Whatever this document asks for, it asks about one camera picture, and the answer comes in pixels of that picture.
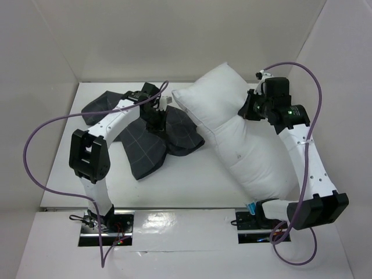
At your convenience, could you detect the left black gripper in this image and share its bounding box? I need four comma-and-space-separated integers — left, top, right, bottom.
141, 108, 168, 140

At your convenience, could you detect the dark grey checked pillowcase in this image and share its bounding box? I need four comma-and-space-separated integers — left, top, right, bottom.
82, 91, 205, 180

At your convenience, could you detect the white pillow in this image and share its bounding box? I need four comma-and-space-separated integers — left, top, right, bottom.
172, 63, 299, 201

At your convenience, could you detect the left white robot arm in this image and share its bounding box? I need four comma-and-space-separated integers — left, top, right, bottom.
69, 81, 170, 232

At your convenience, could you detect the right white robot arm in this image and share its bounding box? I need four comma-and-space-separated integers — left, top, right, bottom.
238, 71, 349, 230

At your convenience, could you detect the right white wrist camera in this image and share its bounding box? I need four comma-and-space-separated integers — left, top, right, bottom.
256, 70, 273, 87

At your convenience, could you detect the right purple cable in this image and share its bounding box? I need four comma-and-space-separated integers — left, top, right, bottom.
258, 61, 324, 266

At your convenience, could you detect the purple cable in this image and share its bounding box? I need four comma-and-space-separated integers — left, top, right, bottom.
258, 61, 324, 266
23, 80, 170, 268

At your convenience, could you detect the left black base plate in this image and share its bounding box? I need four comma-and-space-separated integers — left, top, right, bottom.
78, 210, 134, 247

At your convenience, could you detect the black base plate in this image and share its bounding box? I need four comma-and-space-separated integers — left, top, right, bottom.
230, 210, 280, 244
78, 210, 134, 247

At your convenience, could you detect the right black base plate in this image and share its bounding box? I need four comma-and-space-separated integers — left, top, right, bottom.
230, 210, 280, 244

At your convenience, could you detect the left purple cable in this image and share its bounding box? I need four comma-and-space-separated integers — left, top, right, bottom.
23, 80, 170, 268

